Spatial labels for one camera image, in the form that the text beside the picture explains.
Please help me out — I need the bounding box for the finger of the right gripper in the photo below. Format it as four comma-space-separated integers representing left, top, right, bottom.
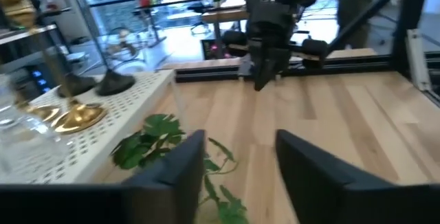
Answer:
250, 45, 271, 91
269, 47, 291, 80

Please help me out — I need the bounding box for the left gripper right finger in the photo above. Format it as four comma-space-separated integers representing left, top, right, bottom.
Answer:
276, 130, 440, 224

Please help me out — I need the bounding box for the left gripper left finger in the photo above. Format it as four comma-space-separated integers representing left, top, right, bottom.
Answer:
0, 130, 206, 224

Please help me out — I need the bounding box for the short gold candlestick holder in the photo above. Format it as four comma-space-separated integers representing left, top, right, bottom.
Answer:
0, 0, 108, 135

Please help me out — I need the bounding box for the tall black candlestick holder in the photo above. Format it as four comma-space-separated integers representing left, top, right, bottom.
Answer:
67, 0, 136, 97

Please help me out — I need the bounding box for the clear glass candle holder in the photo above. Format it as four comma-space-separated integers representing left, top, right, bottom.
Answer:
0, 74, 72, 183

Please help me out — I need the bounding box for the short black candlestick holder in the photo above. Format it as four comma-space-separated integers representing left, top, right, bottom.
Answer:
29, 0, 98, 98

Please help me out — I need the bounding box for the tall gold candlestick holder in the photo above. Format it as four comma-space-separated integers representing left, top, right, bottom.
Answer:
16, 102, 62, 122

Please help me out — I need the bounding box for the green artificial plant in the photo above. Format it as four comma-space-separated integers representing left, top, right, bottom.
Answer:
111, 113, 249, 224

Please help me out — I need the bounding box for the person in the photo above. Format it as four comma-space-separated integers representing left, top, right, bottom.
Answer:
335, 0, 388, 50

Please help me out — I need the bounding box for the wooden top table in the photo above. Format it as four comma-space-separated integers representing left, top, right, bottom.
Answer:
201, 0, 252, 60

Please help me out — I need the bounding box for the white bar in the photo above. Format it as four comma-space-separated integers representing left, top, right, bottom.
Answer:
406, 27, 440, 105

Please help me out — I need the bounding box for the white perforated metal shelf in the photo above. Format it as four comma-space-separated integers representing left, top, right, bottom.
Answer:
0, 69, 176, 186

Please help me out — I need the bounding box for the black aluminium table frame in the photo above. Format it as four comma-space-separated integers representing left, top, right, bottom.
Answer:
173, 0, 440, 108

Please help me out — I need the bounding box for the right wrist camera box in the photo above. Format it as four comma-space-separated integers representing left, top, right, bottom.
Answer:
250, 2, 294, 42

